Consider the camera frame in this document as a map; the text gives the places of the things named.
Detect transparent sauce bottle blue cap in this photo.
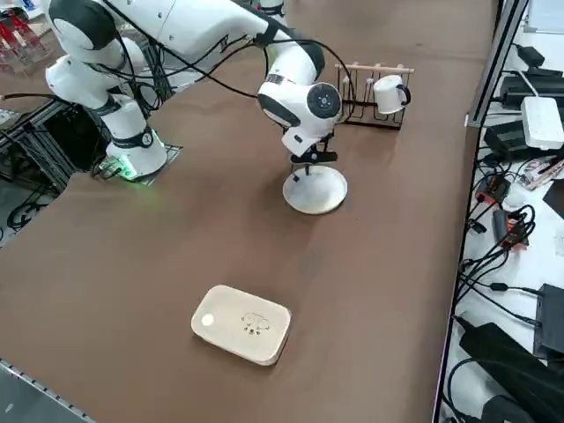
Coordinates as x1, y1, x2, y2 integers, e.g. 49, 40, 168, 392
288, 152, 318, 183

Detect white round plate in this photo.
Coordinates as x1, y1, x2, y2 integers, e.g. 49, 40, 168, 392
282, 165, 349, 216

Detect orange black plug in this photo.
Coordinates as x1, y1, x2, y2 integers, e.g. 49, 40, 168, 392
474, 175, 512, 206
492, 209, 537, 252

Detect black power adapter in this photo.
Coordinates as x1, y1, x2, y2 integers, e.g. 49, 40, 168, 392
500, 75, 564, 109
483, 119, 528, 162
515, 43, 546, 67

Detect beige lunch box bear print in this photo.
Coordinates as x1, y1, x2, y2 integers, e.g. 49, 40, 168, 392
190, 284, 293, 367

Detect colourful printed card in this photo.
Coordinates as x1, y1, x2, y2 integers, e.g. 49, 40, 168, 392
519, 156, 564, 191

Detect white power strip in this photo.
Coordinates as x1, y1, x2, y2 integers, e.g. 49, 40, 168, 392
520, 96, 564, 151

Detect white board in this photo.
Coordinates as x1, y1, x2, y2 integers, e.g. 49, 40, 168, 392
526, 0, 564, 34

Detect black box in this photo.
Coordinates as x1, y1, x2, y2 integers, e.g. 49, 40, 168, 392
531, 283, 564, 359

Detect clear acrylic stand red parts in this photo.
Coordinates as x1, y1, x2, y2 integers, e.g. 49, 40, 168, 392
0, 0, 56, 79

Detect white mug black handle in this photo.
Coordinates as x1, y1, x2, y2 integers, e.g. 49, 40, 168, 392
372, 74, 413, 115

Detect black wire cup rack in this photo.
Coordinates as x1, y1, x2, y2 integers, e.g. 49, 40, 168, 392
333, 63, 416, 132

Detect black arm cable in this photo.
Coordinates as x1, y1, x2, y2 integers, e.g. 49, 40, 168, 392
100, 0, 349, 129

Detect aluminium profile post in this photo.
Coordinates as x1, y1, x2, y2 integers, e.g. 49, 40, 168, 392
464, 0, 530, 129

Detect black cable with inline block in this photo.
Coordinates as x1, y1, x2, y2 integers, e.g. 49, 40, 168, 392
456, 281, 543, 328

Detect black aluminium frame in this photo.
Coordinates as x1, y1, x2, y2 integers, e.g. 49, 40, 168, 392
0, 99, 111, 197

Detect silver table edge rail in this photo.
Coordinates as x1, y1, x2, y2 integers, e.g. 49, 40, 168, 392
0, 357, 96, 423

